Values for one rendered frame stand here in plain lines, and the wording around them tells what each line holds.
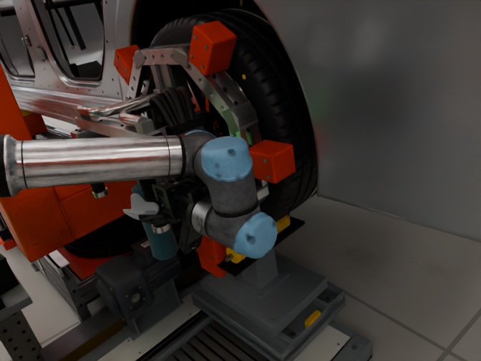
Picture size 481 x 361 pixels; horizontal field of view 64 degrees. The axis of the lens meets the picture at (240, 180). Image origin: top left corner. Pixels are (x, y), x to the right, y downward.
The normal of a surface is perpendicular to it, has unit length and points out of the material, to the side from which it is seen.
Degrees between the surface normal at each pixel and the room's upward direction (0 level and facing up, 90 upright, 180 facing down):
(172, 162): 94
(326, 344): 0
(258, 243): 90
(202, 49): 90
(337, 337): 0
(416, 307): 0
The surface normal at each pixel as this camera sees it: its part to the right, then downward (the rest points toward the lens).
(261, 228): 0.68, 0.22
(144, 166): 0.40, 0.40
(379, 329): -0.17, -0.89
